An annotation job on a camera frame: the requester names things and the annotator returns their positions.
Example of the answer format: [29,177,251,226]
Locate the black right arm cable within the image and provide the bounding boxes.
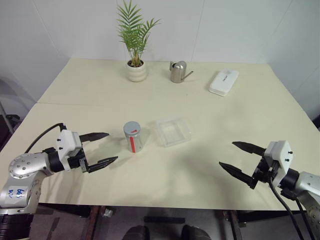
[266,169,315,240]

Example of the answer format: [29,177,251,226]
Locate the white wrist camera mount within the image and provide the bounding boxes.
[264,140,293,187]
[56,129,82,173]

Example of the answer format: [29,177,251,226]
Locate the dark rounded shape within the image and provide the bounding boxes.
[181,224,213,240]
[122,224,151,240]

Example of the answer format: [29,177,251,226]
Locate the white rectangular box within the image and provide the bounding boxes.
[207,69,240,97]

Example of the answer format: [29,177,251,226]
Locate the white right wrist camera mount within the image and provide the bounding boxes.
[264,140,293,187]

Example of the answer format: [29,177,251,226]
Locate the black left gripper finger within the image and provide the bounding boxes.
[79,132,110,144]
[86,156,119,174]

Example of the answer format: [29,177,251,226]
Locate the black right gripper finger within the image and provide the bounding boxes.
[218,161,258,189]
[232,141,266,158]

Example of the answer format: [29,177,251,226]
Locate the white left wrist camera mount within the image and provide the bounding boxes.
[56,129,82,173]

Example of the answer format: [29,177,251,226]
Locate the green palm plant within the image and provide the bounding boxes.
[116,0,161,67]

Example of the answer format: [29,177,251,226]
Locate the clear plastic container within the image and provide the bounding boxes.
[149,115,195,148]

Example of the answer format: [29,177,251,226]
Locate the silver metal watering can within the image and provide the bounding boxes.
[169,60,194,84]

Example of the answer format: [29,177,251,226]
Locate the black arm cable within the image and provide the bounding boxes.
[24,122,68,154]
[266,169,315,240]

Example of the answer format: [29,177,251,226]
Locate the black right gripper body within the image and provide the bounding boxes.
[251,156,276,185]

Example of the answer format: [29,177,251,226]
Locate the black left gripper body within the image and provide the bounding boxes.
[67,141,89,174]

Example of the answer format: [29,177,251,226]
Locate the white ribbed plant pot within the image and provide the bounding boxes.
[125,59,147,83]

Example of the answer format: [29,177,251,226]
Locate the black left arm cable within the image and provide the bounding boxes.
[24,122,68,154]

